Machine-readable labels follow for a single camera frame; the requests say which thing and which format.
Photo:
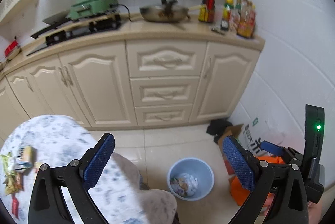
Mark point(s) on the yellow drink carton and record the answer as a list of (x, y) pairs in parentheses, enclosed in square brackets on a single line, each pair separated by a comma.
[(24, 158)]

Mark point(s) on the black gas stove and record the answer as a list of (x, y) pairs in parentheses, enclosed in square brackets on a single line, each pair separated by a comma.
[(109, 22)]

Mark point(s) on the white rice sack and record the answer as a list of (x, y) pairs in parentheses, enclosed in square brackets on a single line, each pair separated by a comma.
[(256, 130)]

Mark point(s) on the red box on counter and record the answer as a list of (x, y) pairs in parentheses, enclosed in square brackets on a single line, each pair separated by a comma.
[(12, 46)]

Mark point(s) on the red small wrapper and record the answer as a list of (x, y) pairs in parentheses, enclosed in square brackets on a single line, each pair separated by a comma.
[(15, 206)]

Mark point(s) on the green electric cooker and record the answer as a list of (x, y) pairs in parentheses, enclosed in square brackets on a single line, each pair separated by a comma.
[(89, 8)]

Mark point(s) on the steel wok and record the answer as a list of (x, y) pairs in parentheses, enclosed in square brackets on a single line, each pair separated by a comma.
[(168, 12)]

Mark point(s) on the orange plastic bag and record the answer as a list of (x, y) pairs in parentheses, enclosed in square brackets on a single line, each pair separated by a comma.
[(240, 194)]

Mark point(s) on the light blue trash bin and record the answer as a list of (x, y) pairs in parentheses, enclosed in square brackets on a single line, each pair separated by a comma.
[(190, 179)]

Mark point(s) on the dark sauce bottle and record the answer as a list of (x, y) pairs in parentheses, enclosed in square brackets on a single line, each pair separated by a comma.
[(207, 12)]

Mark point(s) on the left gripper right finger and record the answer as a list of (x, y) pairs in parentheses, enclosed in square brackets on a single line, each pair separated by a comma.
[(285, 181)]

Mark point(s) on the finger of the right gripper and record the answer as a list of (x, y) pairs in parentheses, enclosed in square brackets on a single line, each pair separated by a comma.
[(289, 155), (272, 148)]

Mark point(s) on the black cloth on floor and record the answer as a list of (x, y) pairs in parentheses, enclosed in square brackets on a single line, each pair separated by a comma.
[(217, 128)]

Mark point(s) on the gold snack wrapper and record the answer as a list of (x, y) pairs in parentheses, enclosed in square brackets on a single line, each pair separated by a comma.
[(13, 179)]

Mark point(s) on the cream lower cabinets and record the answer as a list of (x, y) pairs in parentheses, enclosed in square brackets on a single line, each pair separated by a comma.
[(143, 75)]

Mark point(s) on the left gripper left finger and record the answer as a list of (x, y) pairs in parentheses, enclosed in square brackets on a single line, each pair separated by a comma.
[(47, 203)]

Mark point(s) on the condiment bottles group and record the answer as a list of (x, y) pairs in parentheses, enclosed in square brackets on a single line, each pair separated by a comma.
[(239, 18)]

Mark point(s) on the cardboard box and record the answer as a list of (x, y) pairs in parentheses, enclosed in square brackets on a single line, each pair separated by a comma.
[(229, 148)]

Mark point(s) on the right hand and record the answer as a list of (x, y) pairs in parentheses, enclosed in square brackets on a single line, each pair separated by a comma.
[(314, 212)]

